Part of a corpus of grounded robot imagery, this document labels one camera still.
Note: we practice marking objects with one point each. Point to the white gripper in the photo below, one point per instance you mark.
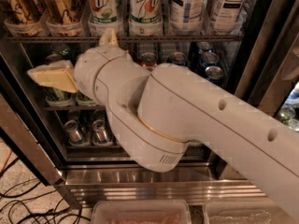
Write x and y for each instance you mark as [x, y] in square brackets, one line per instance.
[88, 69]

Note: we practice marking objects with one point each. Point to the orange lacroix can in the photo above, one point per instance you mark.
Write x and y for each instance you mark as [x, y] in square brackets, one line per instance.
[22, 11]
[64, 12]

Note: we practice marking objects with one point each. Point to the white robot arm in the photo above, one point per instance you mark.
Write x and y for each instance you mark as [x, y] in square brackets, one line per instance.
[155, 114]

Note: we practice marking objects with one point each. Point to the second row left green can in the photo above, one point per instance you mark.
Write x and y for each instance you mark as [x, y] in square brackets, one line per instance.
[53, 58]

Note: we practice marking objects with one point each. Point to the front right green can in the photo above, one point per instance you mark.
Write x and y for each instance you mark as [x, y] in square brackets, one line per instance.
[83, 97]

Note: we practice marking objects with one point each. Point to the front left green can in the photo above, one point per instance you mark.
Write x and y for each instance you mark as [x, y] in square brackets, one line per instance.
[57, 95]

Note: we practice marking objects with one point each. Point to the left 7UP can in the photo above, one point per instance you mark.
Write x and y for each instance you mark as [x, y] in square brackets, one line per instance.
[104, 11]

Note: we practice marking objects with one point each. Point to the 7up can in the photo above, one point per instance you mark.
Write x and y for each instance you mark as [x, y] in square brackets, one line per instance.
[104, 11]
[145, 11]

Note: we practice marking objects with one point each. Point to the second row right Coca-Cola can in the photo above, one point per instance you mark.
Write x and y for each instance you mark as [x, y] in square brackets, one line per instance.
[148, 60]

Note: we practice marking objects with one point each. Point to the middle silver blue can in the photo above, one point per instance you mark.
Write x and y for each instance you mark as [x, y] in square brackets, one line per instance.
[100, 135]

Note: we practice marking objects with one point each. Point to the silver blue can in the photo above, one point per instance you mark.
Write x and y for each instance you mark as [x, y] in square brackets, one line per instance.
[75, 134]
[100, 135]

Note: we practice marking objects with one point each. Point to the left silver blue can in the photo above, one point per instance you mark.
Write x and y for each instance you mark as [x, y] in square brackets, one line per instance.
[75, 134]

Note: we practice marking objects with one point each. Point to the right 7UP can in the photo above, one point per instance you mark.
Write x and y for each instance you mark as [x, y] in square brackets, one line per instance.
[145, 11]

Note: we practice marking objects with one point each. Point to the steel fridge door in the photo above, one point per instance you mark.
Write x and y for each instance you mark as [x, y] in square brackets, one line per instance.
[27, 127]

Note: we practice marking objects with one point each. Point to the second row left Pepsi can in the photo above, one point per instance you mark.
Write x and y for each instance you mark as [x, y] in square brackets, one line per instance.
[177, 58]

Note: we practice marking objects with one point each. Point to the second row pepsi can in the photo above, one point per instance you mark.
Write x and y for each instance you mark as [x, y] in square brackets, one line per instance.
[209, 59]
[177, 58]

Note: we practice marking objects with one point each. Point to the second row right Pepsi can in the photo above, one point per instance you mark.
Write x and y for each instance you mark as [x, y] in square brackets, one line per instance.
[209, 59]

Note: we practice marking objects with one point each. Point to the front right Pepsi can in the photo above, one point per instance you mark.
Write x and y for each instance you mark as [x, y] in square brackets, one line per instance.
[214, 74]

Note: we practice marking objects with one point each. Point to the left Teas Tea bottle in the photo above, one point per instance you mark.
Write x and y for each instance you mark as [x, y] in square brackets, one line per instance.
[186, 11]

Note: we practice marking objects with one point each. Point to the teas tea bottle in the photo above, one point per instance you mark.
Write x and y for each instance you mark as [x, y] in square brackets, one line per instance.
[224, 10]
[186, 11]

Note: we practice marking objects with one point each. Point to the right Teas Tea bottle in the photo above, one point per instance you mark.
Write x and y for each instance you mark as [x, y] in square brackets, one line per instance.
[224, 10]

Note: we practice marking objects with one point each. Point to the left clear plastic bin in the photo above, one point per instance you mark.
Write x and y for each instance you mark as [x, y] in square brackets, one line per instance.
[142, 212]

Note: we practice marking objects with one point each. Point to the clear plastic bin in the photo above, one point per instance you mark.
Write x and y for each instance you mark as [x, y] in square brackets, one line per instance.
[142, 212]
[245, 212]

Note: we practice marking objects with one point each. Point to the right clear plastic bin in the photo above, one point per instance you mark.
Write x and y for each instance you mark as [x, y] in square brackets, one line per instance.
[245, 212]

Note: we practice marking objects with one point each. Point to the middle wire shelf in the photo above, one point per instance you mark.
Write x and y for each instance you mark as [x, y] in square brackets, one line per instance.
[76, 107]

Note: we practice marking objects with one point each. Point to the wire shelf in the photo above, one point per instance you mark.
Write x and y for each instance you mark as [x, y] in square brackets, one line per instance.
[127, 39]
[76, 107]

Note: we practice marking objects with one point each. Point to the top wire shelf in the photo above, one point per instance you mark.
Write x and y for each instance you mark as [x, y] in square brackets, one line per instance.
[127, 39]

